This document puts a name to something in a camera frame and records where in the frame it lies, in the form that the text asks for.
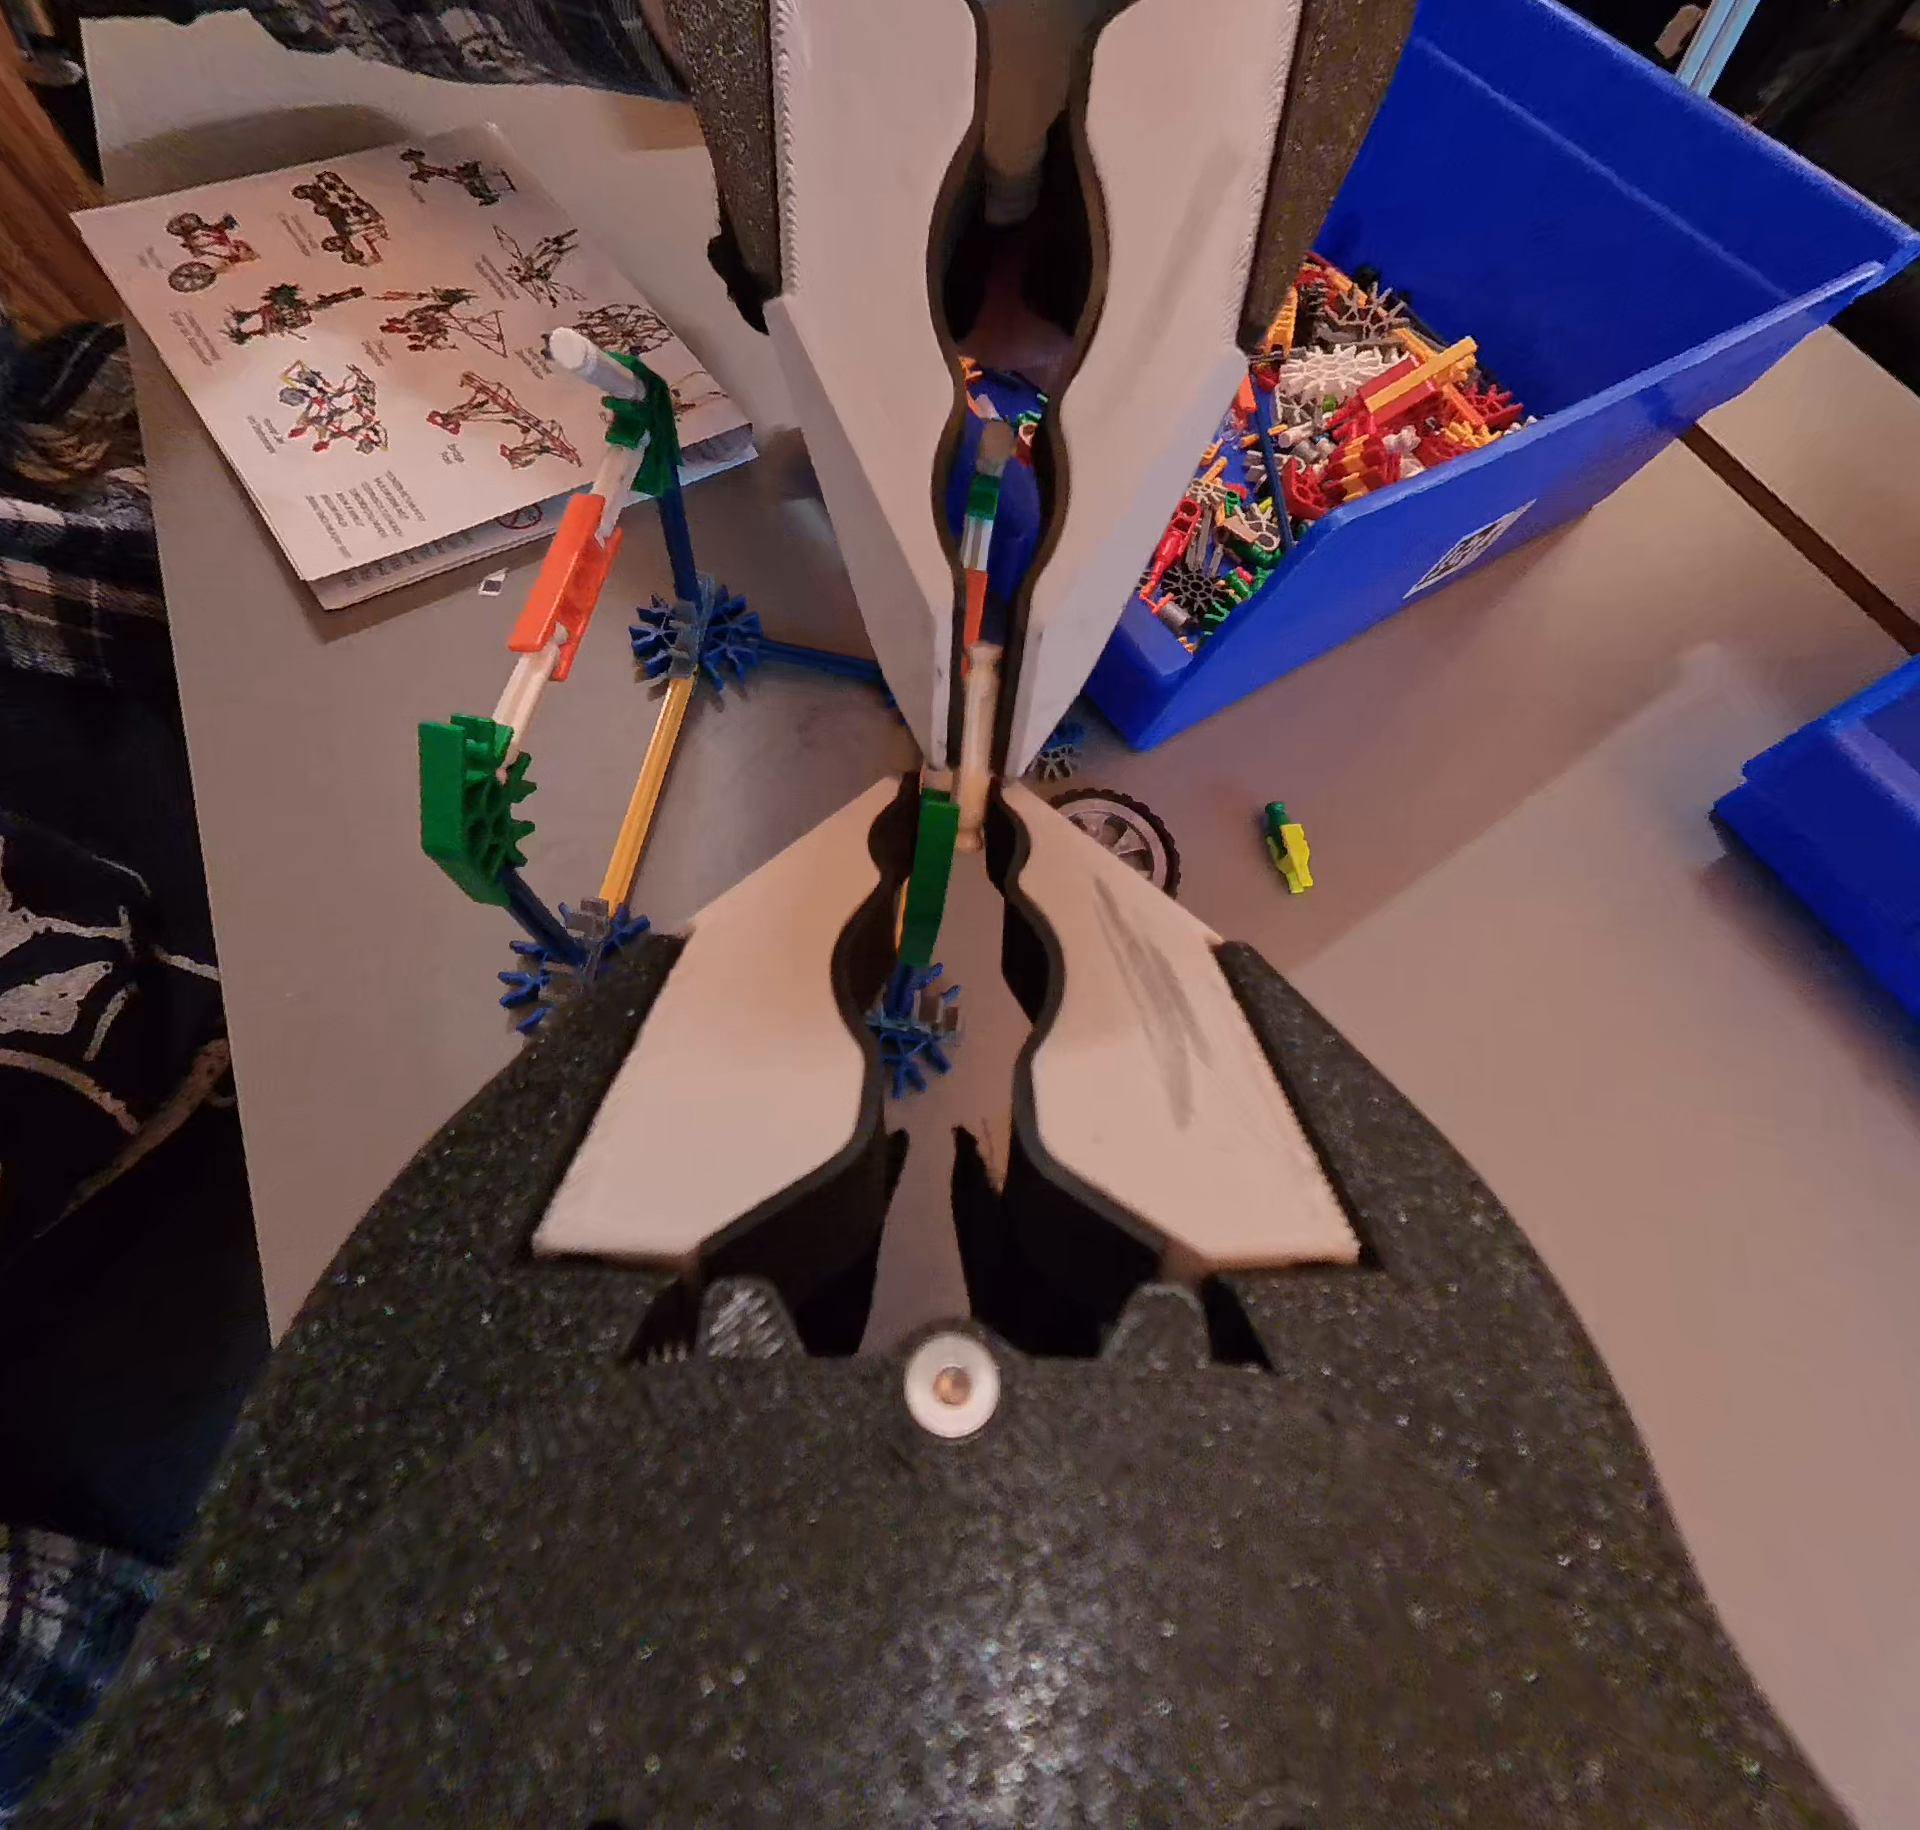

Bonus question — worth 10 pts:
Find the dark printed cloth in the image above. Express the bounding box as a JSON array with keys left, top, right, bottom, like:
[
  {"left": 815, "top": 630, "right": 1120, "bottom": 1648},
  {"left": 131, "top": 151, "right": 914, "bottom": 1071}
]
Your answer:
[{"left": 0, "top": 689, "right": 274, "bottom": 1561}]

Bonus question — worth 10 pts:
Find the large blue plastic bin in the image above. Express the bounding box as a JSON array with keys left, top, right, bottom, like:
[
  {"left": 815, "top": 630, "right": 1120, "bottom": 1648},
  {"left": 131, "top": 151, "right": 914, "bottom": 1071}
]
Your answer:
[{"left": 961, "top": 0, "right": 1920, "bottom": 752}]

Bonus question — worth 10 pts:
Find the plaid shirt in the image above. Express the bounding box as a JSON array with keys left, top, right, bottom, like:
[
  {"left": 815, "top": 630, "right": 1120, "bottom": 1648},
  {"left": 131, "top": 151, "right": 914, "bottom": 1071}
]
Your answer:
[{"left": 0, "top": 315, "right": 169, "bottom": 696}]

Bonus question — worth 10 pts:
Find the colourful toy rod model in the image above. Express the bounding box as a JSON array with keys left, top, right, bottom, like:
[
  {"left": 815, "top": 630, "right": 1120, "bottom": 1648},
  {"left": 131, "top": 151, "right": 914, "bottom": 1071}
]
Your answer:
[{"left": 416, "top": 328, "right": 1038, "bottom": 1099}]

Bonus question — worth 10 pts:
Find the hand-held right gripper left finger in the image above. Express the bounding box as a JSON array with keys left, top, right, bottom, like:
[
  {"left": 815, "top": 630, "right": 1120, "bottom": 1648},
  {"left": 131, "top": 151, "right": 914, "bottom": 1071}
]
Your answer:
[{"left": 532, "top": 771, "right": 922, "bottom": 1278}]

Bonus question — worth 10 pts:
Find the green white toy rod piece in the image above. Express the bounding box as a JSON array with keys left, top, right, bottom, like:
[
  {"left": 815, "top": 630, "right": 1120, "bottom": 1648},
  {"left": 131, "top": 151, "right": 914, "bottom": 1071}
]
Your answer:
[{"left": 961, "top": 413, "right": 1014, "bottom": 647}]

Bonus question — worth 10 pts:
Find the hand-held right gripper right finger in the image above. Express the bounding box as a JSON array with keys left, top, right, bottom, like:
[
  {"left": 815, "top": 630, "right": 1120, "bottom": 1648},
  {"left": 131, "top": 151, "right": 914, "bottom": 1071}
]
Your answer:
[{"left": 990, "top": 781, "right": 1363, "bottom": 1280}]

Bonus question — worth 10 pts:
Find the toy instruction booklet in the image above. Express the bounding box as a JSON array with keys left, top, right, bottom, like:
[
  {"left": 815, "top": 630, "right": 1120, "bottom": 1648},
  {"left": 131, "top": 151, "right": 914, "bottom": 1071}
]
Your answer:
[{"left": 70, "top": 123, "right": 758, "bottom": 613}]

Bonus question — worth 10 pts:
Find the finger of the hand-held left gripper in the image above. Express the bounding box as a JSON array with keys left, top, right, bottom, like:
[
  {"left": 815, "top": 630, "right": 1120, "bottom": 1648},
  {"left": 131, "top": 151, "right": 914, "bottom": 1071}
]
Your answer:
[
  {"left": 766, "top": 0, "right": 988, "bottom": 778},
  {"left": 998, "top": 0, "right": 1306, "bottom": 782}
]

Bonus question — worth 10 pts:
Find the grey toy wheel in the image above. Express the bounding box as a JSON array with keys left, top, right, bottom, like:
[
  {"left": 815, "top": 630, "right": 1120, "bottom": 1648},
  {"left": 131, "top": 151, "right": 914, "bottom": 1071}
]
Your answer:
[{"left": 1052, "top": 787, "right": 1182, "bottom": 900}]

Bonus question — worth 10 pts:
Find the pile of toy construction pieces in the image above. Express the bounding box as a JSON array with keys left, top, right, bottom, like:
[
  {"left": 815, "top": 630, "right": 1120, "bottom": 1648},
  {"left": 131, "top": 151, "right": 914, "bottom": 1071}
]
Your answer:
[{"left": 1132, "top": 251, "right": 1532, "bottom": 655}]

